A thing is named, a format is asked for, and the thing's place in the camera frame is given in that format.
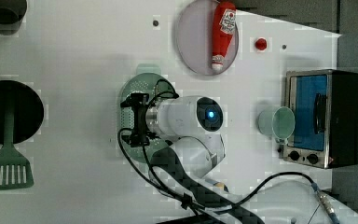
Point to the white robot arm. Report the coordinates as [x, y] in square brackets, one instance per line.
[178, 140]

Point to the black round pan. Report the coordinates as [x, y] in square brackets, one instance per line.
[28, 110]

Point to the light green cup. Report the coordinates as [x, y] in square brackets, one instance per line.
[277, 122]

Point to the green strainer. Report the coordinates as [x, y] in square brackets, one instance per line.
[148, 79]

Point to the purple round plate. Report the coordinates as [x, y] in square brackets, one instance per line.
[194, 38]

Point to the green slotted spatula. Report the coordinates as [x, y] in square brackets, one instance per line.
[15, 169]

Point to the red ketchup bottle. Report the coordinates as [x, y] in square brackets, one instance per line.
[224, 19]

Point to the black toaster oven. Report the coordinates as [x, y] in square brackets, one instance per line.
[325, 104]

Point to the black round container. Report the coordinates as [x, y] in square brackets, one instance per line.
[12, 13]

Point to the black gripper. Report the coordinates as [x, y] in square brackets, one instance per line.
[137, 102]

